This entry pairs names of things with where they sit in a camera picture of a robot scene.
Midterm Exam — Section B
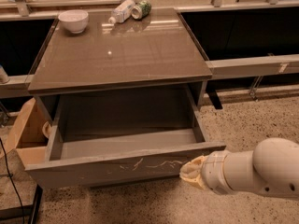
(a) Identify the grey top drawer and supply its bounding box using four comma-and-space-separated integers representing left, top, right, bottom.
26, 85, 225, 189

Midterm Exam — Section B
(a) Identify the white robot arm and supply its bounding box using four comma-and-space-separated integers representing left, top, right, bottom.
179, 138, 299, 200

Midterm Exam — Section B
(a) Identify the green drink can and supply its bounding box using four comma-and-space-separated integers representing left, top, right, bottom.
131, 0, 151, 20

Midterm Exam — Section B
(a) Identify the open cardboard box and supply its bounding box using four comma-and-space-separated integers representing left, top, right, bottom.
4, 98, 48, 166

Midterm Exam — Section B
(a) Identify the clear plastic water bottle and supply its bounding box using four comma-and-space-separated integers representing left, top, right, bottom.
108, 0, 135, 24

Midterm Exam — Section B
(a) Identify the white ceramic bowl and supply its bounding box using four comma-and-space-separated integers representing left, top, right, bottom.
58, 9, 89, 34

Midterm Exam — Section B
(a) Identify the metal window railing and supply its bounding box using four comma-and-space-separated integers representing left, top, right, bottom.
1, 0, 299, 98

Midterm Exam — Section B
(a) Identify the grey drawer cabinet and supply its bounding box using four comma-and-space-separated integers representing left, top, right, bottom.
27, 7, 214, 189

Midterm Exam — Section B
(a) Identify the black cable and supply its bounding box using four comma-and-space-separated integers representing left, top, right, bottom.
0, 137, 26, 224

